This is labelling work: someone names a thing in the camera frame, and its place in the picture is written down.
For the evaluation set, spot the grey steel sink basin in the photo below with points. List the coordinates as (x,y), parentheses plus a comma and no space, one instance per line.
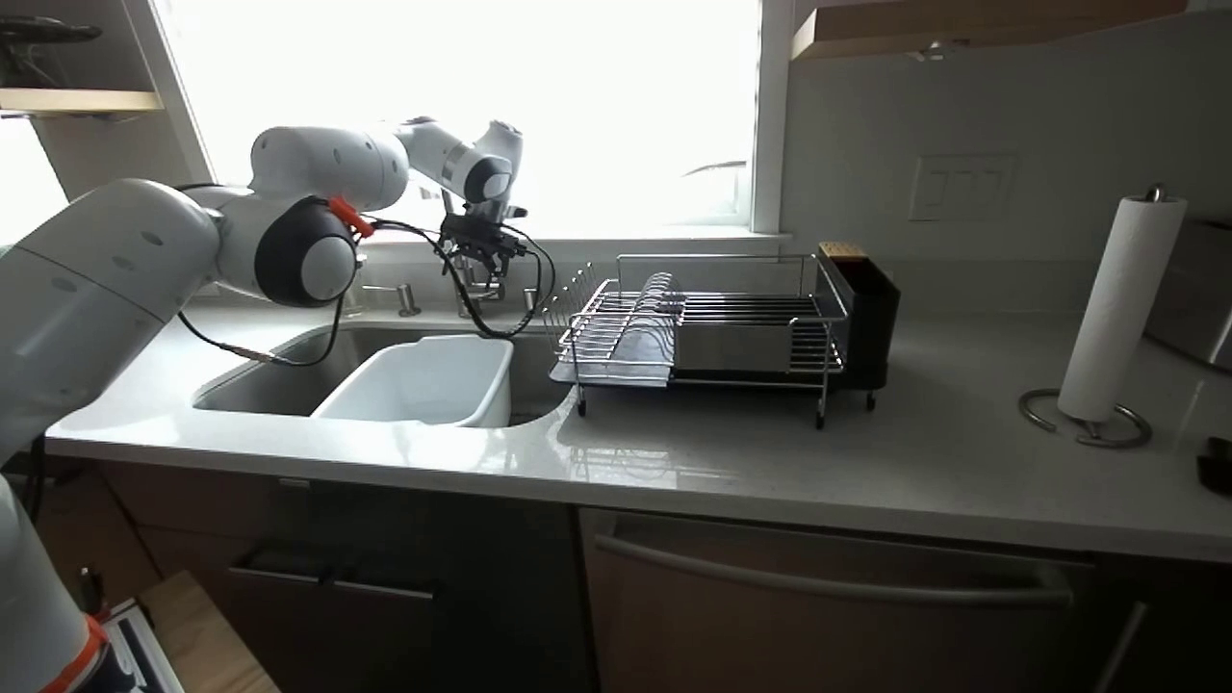
(257,377)

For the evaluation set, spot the white wall outlet plate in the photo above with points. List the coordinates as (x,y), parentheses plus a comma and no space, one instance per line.
(960,187)

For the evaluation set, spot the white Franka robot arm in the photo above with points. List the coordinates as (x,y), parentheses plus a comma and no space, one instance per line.
(103,284)

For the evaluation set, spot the small black countertop object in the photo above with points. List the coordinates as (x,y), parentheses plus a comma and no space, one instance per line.
(1220,465)

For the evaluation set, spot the dark cabinet drawer front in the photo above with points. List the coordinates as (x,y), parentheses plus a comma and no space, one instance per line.
(385,603)

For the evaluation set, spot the wooden wall shelf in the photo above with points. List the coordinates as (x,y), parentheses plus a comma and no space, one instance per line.
(79,101)

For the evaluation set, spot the brown wooden wall cabinet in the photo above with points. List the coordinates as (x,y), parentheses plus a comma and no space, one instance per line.
(976,26)

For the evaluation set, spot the black utensil caddy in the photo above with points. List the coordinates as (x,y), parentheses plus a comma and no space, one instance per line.
(874,322)

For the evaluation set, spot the metal paper towel holder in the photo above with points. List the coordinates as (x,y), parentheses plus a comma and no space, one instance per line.
(1104,431)

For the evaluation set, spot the white plastic wash tub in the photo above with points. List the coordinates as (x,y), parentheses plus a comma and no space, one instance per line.
(419,377)

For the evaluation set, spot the small chrome counter fixture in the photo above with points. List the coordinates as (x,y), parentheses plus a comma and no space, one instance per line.
(407,299)
(532,300)

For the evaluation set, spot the bright window with white frame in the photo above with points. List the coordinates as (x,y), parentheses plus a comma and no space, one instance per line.
(639,118)

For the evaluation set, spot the white paper towel roll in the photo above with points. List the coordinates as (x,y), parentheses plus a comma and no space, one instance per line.
(1117,311)

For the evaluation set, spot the silver countertop appliance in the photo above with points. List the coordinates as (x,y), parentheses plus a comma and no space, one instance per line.
(1199,300)

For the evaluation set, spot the chrome spring kitchen faucet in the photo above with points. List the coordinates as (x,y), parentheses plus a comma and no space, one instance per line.
(479,304)

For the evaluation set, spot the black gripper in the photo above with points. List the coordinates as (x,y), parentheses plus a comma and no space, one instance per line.
(479,232)

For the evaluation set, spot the tan sponge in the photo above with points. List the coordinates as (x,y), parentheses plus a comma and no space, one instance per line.
(841,253)

